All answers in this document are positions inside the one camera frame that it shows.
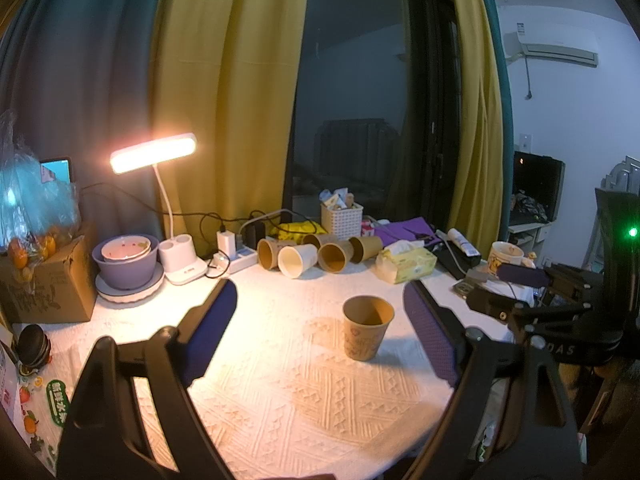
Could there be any cardboard box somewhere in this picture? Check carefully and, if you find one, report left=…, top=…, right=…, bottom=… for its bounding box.
left=0, top=234, right=99, bottom=325

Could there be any white cartoon mug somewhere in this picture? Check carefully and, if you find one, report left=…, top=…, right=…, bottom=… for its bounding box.
left=487, top=240, right=527, bottom=279

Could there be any fruit printed box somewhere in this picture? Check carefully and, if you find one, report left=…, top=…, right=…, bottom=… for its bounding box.
left=0, top=340, right=77, bottom=477

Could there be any yellow curtain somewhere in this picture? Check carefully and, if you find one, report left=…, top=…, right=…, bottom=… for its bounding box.
left=149, top=0, right=314, bottom=257
left=442, top=0, right=507, bottom=247

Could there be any black power adapter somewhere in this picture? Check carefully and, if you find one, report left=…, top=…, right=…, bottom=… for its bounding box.
left=242, top=220, right=267, bottom=249

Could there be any white desk lamp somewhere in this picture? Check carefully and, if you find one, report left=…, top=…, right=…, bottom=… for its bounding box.
left=110, top=132, right=209, bottom=286

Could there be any teal curtain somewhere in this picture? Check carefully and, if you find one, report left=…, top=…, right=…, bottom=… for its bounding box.
left=0, top=0, right=173, bottom=261

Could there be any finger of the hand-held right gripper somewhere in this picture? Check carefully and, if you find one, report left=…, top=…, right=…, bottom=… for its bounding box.
left=497, top=262, right=551, bottom=287
left=467, top=284, right=536, bottom=324

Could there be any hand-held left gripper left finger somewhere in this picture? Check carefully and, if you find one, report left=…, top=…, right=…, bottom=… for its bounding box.
left=57, top=277, right=239, bottom=480

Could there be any printed brown paper cup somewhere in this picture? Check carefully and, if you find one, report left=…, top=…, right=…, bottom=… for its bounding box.
left=342, top=296, right=396, bottom=361

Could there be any black cable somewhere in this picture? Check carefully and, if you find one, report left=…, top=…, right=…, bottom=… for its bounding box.
left=80, top=182, right=291, bottom=281

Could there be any white paper cup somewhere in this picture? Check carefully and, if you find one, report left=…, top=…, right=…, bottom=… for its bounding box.
left=277, top=243, right=319, bottom=279

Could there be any white tube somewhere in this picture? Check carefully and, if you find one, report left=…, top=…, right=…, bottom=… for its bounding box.
left=446, top=227, right=482, bottom=257

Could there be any white textured tablecloth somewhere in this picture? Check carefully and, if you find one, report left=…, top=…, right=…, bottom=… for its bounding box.
left=12, top=252, right=521, bottom=480

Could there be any black round case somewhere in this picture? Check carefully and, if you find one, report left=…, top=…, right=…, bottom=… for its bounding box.
left=17, top=323, right=54, bottom=376

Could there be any yellow tissue pack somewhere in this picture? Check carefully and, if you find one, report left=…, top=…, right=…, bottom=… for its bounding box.
left=375, top=240, right=439, bottom=285

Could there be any purple cloth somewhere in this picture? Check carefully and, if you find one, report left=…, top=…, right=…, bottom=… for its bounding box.
left=372, top=217, right=451, bottom=250

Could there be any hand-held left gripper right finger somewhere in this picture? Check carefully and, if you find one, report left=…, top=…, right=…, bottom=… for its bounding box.
left=402, top=280, right=584, bottom=480

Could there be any purple bowl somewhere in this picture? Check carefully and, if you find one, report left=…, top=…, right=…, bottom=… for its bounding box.
left=91, top=234, right=161, bottom=291

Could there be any phone with lit screen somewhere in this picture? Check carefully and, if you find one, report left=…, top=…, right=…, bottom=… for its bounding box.
left=39, top=157, right=74, bottom=187

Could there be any white air conditioner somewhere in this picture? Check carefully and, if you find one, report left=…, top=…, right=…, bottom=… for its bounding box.
left=502, top=23, right=600, bottom=67

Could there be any pink speckled bowl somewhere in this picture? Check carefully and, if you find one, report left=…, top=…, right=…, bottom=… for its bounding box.
left=101, top=236, right=152, bottom=264

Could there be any black monitor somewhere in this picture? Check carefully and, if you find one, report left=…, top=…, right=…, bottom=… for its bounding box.
left=512, top=150, right=566, bottom=224

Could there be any black flat device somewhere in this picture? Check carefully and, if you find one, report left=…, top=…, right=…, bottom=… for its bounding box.
left=434, top=244, right=485, bottom=281

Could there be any yellow plastic bag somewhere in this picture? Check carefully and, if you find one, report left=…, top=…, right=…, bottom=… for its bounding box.
left=269, top=220, right=322, bottom=244

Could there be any white round plate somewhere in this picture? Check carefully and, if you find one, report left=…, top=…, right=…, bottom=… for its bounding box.
left=95, top=262, right=166, bottom=306

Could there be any white power strip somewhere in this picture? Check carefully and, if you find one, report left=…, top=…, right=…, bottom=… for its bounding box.
left=207, top=249, right=259, bottom=276

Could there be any white woven basket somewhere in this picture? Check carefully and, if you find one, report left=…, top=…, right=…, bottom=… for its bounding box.
left=320, top=201, right=364, bottom=241

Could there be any clear plastic bag of oranges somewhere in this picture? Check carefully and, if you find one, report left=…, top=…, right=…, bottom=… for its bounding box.
left=0, top=109, right=82, bottom=281

